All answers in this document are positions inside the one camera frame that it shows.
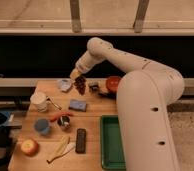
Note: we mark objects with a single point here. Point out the white mug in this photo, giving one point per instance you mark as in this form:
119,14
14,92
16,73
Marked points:
39,100

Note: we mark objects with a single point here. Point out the light blue toy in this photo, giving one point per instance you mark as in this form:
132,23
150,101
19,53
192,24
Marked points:
64,85

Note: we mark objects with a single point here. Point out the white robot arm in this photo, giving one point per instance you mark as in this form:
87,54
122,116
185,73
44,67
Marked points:
143,94

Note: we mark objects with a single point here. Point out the dark red grape bunch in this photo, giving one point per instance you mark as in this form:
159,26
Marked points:
80,84

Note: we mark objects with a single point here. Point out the metal spoon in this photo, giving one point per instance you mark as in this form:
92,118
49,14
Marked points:
54,104

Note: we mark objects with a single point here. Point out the blue plastic cup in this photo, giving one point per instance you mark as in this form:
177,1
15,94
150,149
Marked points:
42,126

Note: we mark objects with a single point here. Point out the black handled tool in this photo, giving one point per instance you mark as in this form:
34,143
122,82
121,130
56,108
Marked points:
107,95

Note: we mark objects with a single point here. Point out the black remote control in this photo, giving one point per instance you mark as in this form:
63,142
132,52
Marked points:
81,141

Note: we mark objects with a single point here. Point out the blue sponge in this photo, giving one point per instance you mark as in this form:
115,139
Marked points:
78,105

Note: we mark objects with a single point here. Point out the small metal cup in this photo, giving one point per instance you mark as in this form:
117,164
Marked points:
63,122

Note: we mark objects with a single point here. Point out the green plastic tray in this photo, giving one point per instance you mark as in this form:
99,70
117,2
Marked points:
112,156

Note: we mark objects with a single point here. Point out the white plastic knife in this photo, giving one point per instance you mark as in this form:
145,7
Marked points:
69,147

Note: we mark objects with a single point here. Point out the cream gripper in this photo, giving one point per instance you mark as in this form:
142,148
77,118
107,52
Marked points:
75,73

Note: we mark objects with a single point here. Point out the red apple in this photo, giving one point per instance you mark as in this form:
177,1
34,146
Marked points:
29,147

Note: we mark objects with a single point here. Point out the yellow banana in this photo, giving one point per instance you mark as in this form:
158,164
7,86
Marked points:
59,148

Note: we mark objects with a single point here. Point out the small dark object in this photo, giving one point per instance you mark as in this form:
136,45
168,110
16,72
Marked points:
93,87

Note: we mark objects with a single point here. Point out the red bowl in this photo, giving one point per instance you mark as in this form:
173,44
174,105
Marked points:
112,83

